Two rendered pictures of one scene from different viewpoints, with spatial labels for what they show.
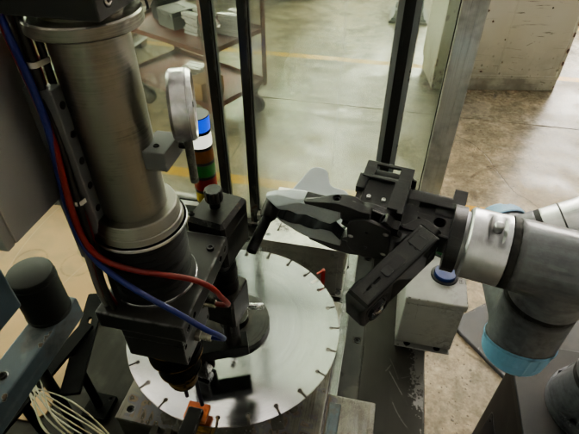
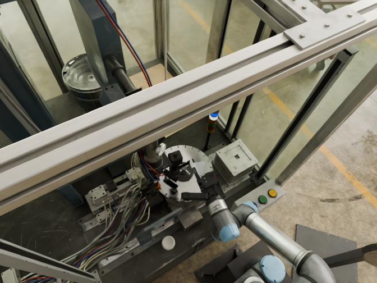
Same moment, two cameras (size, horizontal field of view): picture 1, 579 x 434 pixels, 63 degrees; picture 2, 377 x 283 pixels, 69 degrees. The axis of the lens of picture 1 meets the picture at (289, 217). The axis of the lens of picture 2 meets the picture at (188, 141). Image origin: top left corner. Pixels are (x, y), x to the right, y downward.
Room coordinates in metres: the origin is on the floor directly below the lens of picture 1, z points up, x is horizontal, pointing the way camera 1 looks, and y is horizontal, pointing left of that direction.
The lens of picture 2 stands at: (-0.01, -0.31, 2.29)
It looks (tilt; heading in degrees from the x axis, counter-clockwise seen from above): 59 degrees down; 39
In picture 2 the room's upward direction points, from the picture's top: 7 degrees clockwise
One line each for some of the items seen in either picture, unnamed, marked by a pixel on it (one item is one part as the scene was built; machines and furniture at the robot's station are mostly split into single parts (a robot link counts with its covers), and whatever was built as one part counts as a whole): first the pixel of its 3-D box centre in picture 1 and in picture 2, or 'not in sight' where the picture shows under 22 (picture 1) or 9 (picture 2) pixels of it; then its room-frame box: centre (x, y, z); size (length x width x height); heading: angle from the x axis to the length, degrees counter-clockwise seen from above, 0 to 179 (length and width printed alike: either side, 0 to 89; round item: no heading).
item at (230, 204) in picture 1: (221, 259); (174, 163); (0.37, 0.08, 1.17); 0.06 x 0.05 x 0.20; 158
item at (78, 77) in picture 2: not in sight; (96, 90); (0.44, 0.88, 0.93); 0.31 x 0.31 x 0.36
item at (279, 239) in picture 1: (308, 242); (234, 162); (0.77, -0.04, 0.82); 0.18 x 0.18 x 0.15; 77
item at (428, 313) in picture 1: (428, 274); (257, 201); (0.67, -0.29, 0.82); 0.28 x 0.11 x 0.15; 167
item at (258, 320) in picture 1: (233, 319); (183, 170); (0.45, 0.09, 0.96); 0.11 x 0.11 x 0.03
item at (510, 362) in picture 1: (523, 314); (224, 228); (0.34, -0.27, 1.12); 0.11 x 0.08 x 0.11; 171
